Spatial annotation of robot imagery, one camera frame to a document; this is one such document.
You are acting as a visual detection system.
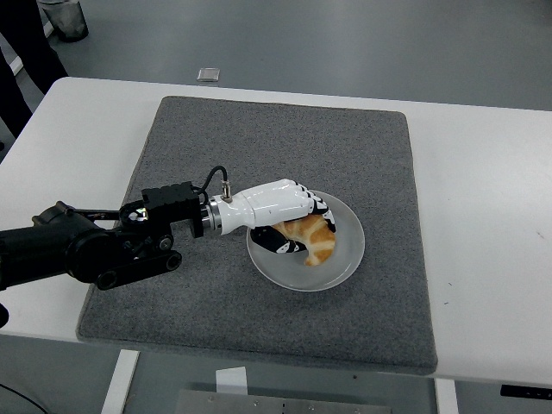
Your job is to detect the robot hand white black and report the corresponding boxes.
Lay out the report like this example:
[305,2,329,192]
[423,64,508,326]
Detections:
[213,178,338,256]

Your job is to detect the croissant bread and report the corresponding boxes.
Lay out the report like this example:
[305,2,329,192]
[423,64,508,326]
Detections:
[272,214,336,267]

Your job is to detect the pale grey round plate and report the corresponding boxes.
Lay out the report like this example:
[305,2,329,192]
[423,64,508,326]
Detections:
[246,189,367,293]

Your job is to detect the grey square table mat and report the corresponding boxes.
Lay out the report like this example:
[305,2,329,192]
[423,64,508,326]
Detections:
[76,95,440,376]

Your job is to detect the white table leg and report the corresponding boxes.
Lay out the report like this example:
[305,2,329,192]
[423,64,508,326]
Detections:
[434,378,459,414]
[100,348,141,414]

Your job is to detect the grey waste bin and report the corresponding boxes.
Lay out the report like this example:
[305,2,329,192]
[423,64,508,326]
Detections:
[38,0,91,43]

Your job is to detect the person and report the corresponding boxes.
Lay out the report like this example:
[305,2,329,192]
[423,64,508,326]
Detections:
[0,0,70,150]

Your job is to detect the black table control panel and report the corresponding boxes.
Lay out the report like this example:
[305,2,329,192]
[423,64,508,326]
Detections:
[499,383,552,398]

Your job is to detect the black floor cable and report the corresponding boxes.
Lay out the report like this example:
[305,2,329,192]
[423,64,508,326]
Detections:
[0,382,44,414]

